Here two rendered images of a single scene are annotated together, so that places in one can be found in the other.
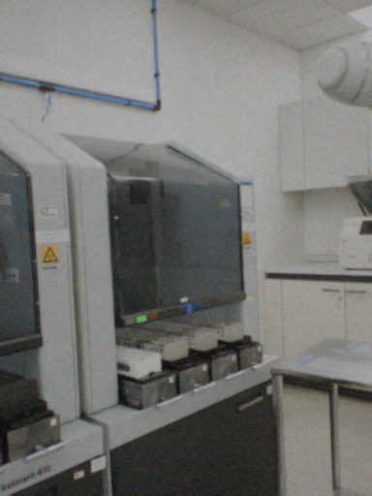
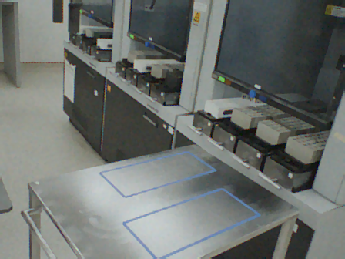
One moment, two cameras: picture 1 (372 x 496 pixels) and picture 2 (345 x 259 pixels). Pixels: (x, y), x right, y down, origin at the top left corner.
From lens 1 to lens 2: 2.21 m
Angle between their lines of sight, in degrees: 99
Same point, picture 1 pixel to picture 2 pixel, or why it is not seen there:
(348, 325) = not seen: outside the picture
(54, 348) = (188, 68)
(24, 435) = (154, 90)
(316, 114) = not seen: outside the picture
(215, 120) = not seen: outside the picture
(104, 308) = (212, 61)
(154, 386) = (199, 118)
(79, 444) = (167, 113)
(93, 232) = (217, 10)
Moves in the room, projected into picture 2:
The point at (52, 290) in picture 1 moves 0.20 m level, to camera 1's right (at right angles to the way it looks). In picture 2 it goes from (193, 37) to (185, 43)
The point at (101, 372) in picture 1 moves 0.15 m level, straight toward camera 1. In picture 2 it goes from (202, 96) to (171, 92)
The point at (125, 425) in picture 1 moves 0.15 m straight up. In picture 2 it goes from (183, 124) to (188, 95)
